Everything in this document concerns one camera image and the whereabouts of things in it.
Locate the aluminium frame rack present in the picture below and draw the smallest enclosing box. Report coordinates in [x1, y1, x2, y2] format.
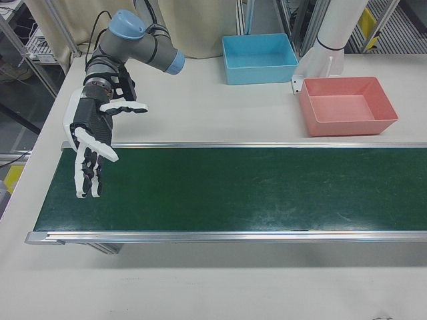
[280, 0, 427, 57]

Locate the green conveyor belt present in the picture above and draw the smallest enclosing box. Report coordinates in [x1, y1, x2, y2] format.
[33, 147, 427, 233]
[25, 141, 427, 256]

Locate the light blue plastic box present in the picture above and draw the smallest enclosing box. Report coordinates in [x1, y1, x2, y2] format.
[221, 33, 300, 86]

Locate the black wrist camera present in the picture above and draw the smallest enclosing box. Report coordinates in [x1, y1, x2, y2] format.
[111, 66, 138, 103]

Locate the metal wire shelf rack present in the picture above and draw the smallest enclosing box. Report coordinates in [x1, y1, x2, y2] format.
[0, 0, 83, 134]

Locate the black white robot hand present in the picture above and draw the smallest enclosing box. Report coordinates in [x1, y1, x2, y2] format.
[62, 79, 150, 200]

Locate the yellow plastic item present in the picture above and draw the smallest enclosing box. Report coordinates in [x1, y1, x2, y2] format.
[0, 165, 25, 195]

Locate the white column stand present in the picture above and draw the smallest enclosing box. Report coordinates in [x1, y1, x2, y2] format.
[292, 0, 370, 96]

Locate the pink plastic box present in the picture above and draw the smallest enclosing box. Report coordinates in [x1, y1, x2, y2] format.
[298, 76, 400, 137]

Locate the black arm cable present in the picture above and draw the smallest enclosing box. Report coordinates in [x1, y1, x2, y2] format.
[89, 11, 116, 51]

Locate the beige shoe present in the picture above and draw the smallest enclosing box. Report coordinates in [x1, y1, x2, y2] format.
[0, 65, 33, 83]

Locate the yellow warning sign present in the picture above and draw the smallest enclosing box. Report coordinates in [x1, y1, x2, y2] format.
[359, 8, 382, 51]

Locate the beige curtain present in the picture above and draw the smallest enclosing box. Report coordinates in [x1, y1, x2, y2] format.
[25, 0, 243, 61]

